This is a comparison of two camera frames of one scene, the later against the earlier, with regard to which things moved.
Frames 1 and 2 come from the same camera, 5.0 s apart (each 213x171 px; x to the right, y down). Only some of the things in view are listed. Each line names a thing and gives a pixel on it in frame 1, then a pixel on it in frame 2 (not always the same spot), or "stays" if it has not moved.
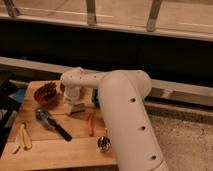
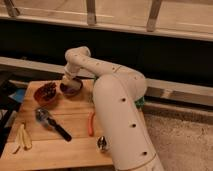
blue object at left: [19, 95] stays
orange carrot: [90, 124] stays
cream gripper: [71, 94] to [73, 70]
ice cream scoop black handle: [43, 117] stays
